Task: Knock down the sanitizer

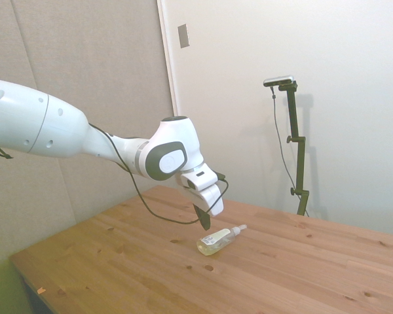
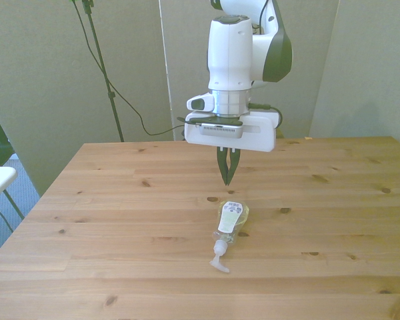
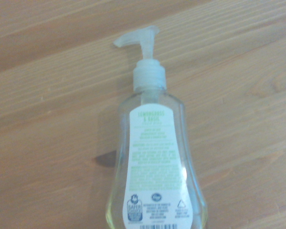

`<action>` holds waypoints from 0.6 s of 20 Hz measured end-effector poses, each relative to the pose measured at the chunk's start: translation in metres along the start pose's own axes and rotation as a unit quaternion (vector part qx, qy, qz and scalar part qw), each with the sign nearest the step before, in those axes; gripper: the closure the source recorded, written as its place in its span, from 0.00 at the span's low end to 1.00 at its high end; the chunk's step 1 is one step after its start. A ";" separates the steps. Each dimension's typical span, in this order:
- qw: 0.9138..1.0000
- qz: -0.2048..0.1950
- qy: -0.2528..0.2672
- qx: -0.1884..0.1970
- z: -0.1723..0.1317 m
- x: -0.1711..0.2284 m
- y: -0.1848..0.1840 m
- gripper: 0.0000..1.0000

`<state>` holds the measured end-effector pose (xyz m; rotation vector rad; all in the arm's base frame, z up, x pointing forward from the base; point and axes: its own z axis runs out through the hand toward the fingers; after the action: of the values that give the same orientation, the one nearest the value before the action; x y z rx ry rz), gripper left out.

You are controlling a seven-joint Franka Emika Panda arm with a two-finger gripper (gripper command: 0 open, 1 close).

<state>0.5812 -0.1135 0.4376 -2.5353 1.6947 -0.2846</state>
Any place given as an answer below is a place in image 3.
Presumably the clear pump sanitizer bottle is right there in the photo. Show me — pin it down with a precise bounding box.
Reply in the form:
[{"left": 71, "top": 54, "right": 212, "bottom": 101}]
[{"left": 105, "top": 25, "right": 208, "bottom": 229}]

